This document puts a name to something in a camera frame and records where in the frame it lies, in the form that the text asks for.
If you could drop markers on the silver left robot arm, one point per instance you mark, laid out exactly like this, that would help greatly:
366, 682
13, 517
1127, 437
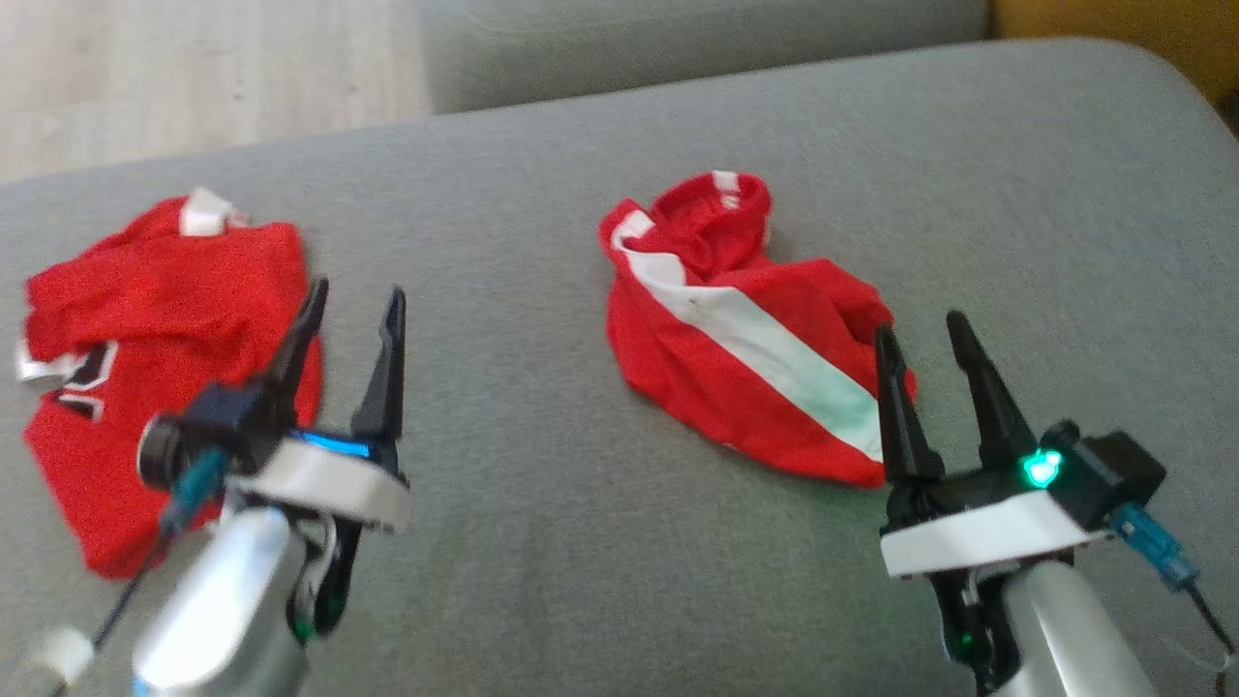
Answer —
223, 620

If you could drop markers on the red shorts with white stripe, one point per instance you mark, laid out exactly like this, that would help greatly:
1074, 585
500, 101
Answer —
716, 378

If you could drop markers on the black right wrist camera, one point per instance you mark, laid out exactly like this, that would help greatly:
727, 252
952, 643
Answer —
1113, 474

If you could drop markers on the large grey sofa seat cushion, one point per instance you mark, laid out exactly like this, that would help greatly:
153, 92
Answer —
600, 542

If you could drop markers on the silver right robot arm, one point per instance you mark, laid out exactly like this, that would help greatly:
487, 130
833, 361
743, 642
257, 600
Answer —
1074, 639

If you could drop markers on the small grey sofa cushion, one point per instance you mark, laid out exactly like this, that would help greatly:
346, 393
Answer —
678, 48

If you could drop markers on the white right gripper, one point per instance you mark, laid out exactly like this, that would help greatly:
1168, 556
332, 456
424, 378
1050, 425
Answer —
978, 537

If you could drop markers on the yellow furniture panel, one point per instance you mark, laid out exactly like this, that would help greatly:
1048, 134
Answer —
1142, 34

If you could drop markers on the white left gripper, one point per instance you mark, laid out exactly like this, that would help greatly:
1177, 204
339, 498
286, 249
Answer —
319, 484

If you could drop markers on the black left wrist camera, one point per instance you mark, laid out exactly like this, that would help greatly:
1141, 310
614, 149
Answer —
218, 421

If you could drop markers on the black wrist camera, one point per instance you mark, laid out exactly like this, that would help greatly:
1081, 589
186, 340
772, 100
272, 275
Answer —
1113, 474
218, 421

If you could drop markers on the red basketball jersey with number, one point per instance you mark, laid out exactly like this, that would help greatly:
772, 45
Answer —
165, 300

